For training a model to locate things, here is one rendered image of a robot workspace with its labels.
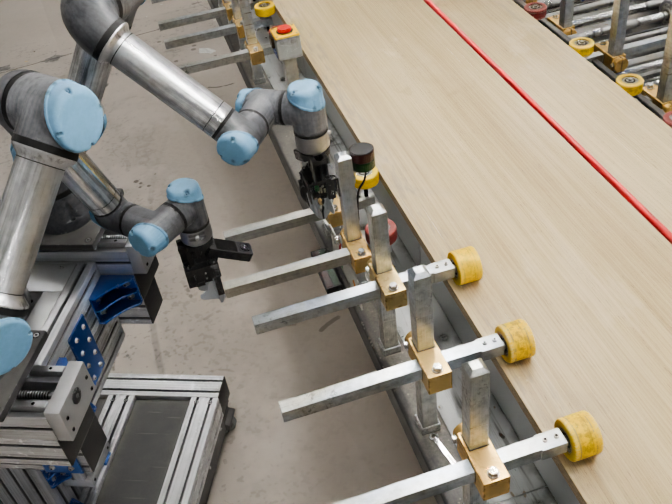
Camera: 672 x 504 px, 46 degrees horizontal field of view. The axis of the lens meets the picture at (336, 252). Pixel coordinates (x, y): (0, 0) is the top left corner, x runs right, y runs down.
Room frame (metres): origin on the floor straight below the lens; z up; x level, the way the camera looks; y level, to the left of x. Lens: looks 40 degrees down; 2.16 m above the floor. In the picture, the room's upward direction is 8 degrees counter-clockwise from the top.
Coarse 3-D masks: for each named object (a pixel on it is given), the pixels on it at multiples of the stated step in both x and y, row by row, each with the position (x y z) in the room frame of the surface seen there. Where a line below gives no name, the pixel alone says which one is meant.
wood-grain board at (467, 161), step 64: (320, 0) 3.00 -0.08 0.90; (384, 0) 2.91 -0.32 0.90; (448, 0) 2.82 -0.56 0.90; (320, 64) 2.47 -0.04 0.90; (384, 64) 2.40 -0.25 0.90; (448, 64) 2.33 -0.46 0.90; (512, 64) 2.27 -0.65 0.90; (576, 64) 2.21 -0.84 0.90; (384, 128) 2.00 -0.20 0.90; (448, 128) 1.95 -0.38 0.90; (512, 128) 1.91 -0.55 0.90; (576, 128) 1.86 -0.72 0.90; (640, 128) 1.81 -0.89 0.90; (448, 192) 1.65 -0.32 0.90; (512, 192) 1.61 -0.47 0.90; (576, 192) 1.57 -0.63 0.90; (640, 192) 1.54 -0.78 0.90; (512, 256) 1.37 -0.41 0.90; (576, 256) 1.34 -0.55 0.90; (640, 256) 1.31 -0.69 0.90; (512, 320) 1.17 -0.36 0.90; (576, 320) 1.14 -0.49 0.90; (640, 320) 1.11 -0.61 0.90; (512, 384) 1.00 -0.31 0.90; (576, 384) 0.97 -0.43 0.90; (640, 384) 0.95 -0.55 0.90; (640, 448) 0.81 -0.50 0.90
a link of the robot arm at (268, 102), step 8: (248, 88) 1.55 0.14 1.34; (256, 88) 1.54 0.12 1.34; (240, 96) 1.52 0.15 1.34; (248, 96) 1.52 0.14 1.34; (256, 96) 1.50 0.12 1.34; (264, 96) 1.50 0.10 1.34; (272, 96) 1.50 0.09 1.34; (280, 96) 1.49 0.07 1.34; (240, 104) 1.51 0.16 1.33; (248, 104) 1.48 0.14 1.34; (256, 104) 1.47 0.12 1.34; (264, 104) 1.48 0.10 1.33; (272, 104) 1.48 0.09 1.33; (280, 104) 1.48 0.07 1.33; (264, 112) 1.45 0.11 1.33; (272, 112) 1.47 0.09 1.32; (280, 112) 1.47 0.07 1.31; (272, 120) 1.46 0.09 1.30; (280, 120) 1.47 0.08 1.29
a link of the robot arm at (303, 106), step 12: (300, 84) 1.49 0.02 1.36; (312, 84) 1.48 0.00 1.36; (288, 96) 1.47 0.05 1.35; (300, 96) 1.45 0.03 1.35; (312, 96) 1.45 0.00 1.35; (288, 108) 1.47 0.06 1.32; (300, 108) 1.45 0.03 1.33; (312, 108) 1.45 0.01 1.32; (324, 108) 1.47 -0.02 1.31; (288, 120) 1.46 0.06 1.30; (300, 120) 1.45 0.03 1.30; (312, 120) 1.45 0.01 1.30; (324, 120) 1.47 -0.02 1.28; (300, 132) 1.46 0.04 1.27; (312, 132) 1.45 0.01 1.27; (324, 132) 1.46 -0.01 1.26
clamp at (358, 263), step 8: (360, 232) 1.58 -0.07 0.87; (344, 240) 1.55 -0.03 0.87; (360, 240) 1.54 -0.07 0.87; (352, 248) 1.52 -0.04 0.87; (368, 248) 1.51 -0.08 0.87; (352, 256) 1.49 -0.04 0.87; (360, 256) 1.48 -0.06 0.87; (368, 256) 1.48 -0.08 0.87; (352, 264) 1.50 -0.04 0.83; (360, 264) 1.48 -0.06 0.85; (360, 272) 1.48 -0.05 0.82
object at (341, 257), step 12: (336, 252) 1.52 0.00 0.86; (348, 252) 1.52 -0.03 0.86; (288, 264) 1.50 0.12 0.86; (300, 264) 1.50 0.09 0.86; (312, 264) 1.49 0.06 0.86; (324, 264) 1.49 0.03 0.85; (336, 264) 1.50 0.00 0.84; (252, 276) 1.48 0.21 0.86; (264, 276) 1.47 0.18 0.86; (276, 276) 1.47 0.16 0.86; (288, 276) 1.48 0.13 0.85; (300, 276) 1.48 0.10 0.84; (228, 288) 1.45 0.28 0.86; (240, 288) 1.45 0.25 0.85; (252, 288) 1.46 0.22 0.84
